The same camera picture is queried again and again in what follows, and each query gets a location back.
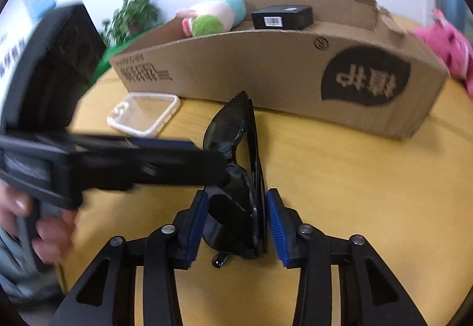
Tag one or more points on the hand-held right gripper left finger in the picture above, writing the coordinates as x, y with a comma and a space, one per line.
196, 230

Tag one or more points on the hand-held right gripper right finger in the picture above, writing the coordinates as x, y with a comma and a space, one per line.
275, 230

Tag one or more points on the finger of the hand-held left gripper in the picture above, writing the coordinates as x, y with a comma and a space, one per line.
162, 144
184, 170

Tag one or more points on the white phone case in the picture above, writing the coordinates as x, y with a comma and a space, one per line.
129, 127

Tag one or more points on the black sunglasses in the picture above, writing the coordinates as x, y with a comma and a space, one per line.
236, 215

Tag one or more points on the brown cardboard box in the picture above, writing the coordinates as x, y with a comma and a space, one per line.
258, 74

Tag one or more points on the wooden desktop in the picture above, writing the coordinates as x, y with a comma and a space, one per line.
351, 181

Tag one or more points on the person's left hand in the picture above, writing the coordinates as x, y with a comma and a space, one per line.
55, 233

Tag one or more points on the dark flat panel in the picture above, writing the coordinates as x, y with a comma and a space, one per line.
59, 71

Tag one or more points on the green plastic object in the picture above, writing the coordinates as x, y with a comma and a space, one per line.
105, 59

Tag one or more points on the potted green plant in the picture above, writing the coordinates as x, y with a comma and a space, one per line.
133, 15

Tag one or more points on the teal pink green plush toy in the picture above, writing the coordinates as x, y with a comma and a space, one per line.
221, 11

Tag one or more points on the black rectangular box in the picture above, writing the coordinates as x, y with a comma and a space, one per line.
284, 17

